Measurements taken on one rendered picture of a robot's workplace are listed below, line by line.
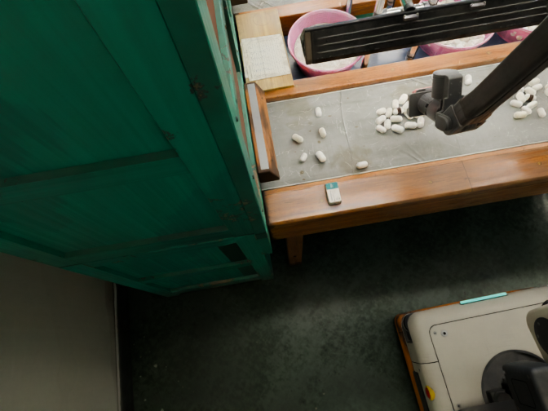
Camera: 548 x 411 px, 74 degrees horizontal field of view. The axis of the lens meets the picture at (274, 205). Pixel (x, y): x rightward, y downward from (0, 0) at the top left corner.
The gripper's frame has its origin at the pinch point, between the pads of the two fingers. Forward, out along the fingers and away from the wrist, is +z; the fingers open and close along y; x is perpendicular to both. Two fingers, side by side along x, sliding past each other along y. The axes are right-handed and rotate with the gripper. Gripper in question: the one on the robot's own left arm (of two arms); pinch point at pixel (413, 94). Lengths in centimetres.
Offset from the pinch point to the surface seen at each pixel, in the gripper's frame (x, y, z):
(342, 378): 115, 30, -12
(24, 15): -35, 62, -70
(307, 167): 14.9, 34.0, -5.5
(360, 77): -3.7, 12.0, 14.1
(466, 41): -6.6, -28.0, 24.8
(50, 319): 47, 124, -18
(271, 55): -13.4, 38.8, 23.5
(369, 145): 12.7, 14.0, -2.4
